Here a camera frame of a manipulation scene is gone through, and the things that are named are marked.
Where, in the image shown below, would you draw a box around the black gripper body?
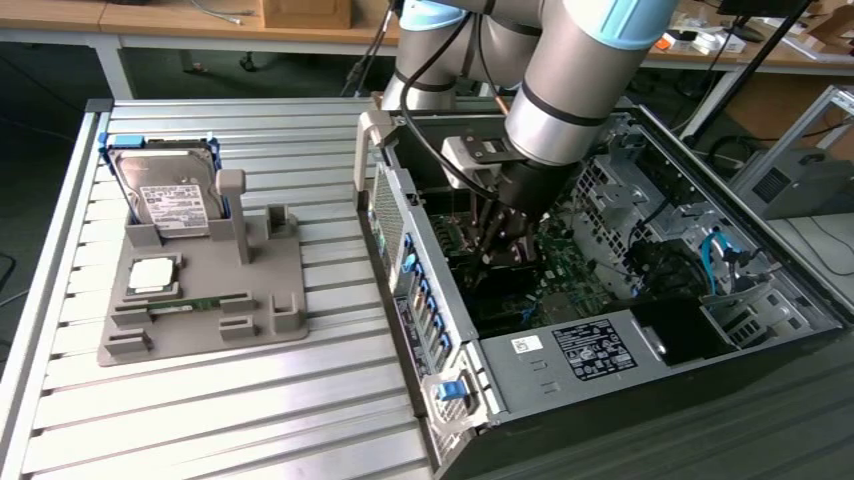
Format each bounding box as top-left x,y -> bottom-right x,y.
490,162 -> 582,219

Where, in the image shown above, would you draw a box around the metal disk bay cage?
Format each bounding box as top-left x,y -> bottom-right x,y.
571,152 -> 676,252

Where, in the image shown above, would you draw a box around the green Dell motherboard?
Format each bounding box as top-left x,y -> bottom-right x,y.
426,208 -> 635,340

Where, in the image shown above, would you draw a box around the silver finned heat sink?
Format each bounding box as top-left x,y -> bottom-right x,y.
542,293 -> 583,325

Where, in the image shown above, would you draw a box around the open black PC case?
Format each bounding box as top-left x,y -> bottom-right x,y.
351,97 -> 849,480

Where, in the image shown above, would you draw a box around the grey power supply unit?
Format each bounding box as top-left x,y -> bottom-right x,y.
476,309 -> 672,417

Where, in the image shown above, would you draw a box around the grey computer tower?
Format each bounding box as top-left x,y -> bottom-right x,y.
730,147 -> 854,221

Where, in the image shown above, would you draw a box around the white cardboard box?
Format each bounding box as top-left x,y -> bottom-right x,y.
692,32 -> 748,55

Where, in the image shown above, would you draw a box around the black tripod pole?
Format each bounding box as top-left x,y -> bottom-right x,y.
678,0 -> 819,149

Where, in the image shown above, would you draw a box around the black monitor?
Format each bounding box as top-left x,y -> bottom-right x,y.
716,0 -> 767,44

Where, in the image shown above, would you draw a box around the wooden desk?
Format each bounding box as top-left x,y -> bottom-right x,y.
0,0 -> 402,99
639,0 -> 854,136

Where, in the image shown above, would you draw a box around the green RAM stick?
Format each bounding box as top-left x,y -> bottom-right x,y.
147,297 -> 225,314

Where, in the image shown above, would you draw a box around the grey plastic parts rack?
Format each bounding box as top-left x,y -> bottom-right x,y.
97,168 -> 312,369

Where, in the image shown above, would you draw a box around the silver hard disk drive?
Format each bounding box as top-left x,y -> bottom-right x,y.
109,147 -> 223,239

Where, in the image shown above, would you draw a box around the silver CPU chip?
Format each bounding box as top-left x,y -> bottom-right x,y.
125,255 -> 185,296

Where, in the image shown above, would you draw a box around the brown cardboard pieces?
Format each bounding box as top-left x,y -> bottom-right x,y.
803,4 -> 854,59

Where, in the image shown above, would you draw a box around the blue disk caddy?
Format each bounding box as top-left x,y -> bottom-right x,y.
97,132 -> 232,225

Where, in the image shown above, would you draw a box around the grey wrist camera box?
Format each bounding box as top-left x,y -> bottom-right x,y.
439,135 -> 526,189

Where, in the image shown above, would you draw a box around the black wire bundle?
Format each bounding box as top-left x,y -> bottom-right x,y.
623,234 -> 708,301

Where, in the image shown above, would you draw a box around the black camera cable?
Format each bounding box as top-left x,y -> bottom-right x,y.
397,0 -> 499,204

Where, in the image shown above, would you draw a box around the blue SATA wire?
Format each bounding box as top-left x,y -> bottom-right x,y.
698,227 -> 743,297

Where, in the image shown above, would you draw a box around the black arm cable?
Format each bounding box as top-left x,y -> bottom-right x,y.
340,0 -> 403,97

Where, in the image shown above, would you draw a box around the silver disk bay bracket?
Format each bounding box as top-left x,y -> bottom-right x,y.
699,284 -> 812,349

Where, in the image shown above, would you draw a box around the aluminium profile frame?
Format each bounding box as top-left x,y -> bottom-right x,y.
750,83 -> 854,166

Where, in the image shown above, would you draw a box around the grey cable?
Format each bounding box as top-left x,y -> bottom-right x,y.
188,0 -> 259,25

